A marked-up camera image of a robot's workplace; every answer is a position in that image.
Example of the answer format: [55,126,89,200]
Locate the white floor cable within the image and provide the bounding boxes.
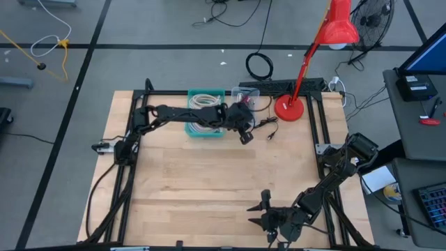
[30,0,72,58]

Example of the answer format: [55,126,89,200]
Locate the loose black floor cables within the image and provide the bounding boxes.
[192,0,263,28]

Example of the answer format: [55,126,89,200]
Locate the red handled tool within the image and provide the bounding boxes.
[419,117,442,127]

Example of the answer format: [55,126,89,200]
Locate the computer monitor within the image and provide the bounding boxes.
[397,22,446,76]

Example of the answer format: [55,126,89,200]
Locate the white power adapter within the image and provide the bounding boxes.
[328,75,348,108]

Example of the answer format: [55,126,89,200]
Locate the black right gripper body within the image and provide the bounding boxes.
[261,207,307,241]

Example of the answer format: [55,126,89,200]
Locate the grey metal floor foot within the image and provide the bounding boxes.
[0,75,34,89]

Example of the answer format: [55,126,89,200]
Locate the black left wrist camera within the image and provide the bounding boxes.
[238,130,255,146]

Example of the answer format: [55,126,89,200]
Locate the black caster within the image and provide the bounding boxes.
[0,107,15,126]

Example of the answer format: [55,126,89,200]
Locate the black mini computer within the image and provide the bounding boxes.
[395,73,440,102]

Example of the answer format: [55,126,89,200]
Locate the red desk lamp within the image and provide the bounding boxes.
[274,0,360,123]

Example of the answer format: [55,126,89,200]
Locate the yellow floor cable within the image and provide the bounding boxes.
[0,29,70,82]

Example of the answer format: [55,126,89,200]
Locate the black pen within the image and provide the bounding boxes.
[429,96,443,119]

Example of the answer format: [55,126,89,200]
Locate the grey desk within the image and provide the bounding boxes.
[392,156,446,250]
[382,68,446,162]

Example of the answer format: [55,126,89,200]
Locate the yellow blue round object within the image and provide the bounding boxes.
[383,182,404,204]

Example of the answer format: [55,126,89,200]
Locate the black aluminium table frame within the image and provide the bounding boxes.
[78,78,376,250]

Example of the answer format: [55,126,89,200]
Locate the clear plastic bin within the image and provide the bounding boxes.
[230,86,261,118]

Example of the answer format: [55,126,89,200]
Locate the black floor fan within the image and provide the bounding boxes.
[348,0,397,66]

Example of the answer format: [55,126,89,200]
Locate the black lamp power cord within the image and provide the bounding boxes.
[252,96,279,141]

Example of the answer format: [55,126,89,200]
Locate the white paper sheets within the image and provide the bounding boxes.
[360,164,398,195]

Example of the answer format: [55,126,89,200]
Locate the backlit keyboard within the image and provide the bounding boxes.
[413,182,446,234]

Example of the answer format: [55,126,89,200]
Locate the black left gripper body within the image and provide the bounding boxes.
[222,102,255,133]

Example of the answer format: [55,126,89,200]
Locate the black power strip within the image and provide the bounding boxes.
[238,77,327,94]

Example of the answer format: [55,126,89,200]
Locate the coiled black floor cable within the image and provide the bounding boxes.
[245,0,275,82]

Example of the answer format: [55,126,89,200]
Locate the green translucent plastic bin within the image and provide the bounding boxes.
[184,89,226,139]

